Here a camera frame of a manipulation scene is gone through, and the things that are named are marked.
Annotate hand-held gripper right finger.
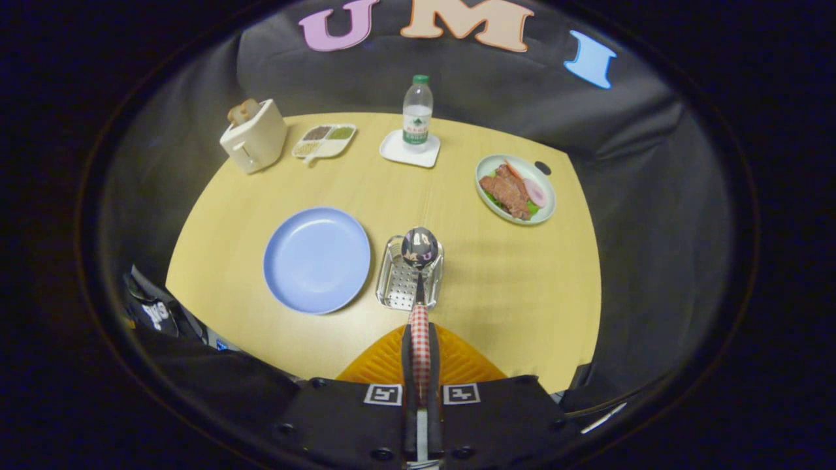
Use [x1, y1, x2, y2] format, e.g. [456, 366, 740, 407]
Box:
[428, 324, 575, 465]

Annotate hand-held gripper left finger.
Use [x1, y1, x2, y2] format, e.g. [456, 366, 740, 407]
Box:
[278, 324, 419, 465]

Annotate spoon with red checked handle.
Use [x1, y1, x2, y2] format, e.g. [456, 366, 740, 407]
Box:
[400, 227, 440, 405]

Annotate metal drain basket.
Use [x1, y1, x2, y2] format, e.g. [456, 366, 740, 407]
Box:
[376, 235, 445, 311]

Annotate blue round plate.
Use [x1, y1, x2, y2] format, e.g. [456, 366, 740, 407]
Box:
[263, 207, 372, 315]

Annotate grilled meat slices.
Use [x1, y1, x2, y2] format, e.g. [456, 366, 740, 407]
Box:
[479, 164, 533, 220]

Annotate person's dark clothing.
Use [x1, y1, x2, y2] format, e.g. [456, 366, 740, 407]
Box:
[121, 264, 301, 418]

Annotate pale green food plate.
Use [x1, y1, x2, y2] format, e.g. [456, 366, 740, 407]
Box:
[475, 154, 556, 226]

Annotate white square coaster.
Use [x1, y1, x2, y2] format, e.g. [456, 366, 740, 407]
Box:
[379, 129, 441, 168]

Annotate white divided dish with beans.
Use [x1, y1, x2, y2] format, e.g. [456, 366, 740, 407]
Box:
[291, 123, 357, 164]

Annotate clear water bottle green cap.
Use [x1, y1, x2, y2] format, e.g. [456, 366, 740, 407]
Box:
[402, 74, 434, 152]

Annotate cream toaster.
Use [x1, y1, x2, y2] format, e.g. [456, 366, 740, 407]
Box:
[219, 99, 288, 174]

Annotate black backdrop cloth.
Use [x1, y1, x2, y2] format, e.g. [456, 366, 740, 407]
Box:
[98, 0, 726, 412]

